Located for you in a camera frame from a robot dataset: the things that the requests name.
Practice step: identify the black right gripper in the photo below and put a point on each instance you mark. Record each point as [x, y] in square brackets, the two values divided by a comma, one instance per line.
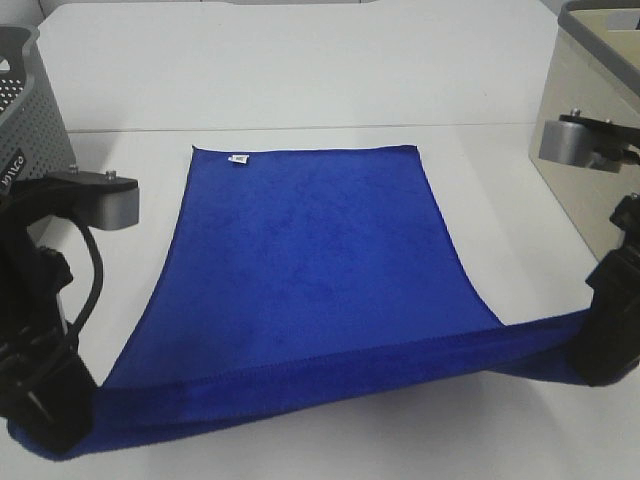
[607, 347]

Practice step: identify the beige bin with grey rim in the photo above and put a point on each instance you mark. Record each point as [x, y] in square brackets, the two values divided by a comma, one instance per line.
[595, 69]

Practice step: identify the grey perforated plastic basket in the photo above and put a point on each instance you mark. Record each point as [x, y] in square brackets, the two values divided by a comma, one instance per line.
[34, 140]

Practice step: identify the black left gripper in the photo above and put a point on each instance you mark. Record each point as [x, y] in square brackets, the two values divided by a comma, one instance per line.
[36, 342]

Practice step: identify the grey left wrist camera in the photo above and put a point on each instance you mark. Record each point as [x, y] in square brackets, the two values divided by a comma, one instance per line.
[104, 201]

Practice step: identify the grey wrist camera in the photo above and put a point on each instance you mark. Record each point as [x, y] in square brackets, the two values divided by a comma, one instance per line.
[104, 201]
[583, 142]

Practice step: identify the white towel label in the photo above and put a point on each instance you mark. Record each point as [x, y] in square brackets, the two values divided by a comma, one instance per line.
[239, 159]

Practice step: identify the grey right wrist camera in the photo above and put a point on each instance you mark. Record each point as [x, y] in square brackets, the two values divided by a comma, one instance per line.
[583, 142]

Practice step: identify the blue microfibre towel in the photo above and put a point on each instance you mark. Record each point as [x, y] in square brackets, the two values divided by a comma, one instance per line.
[301, 278]

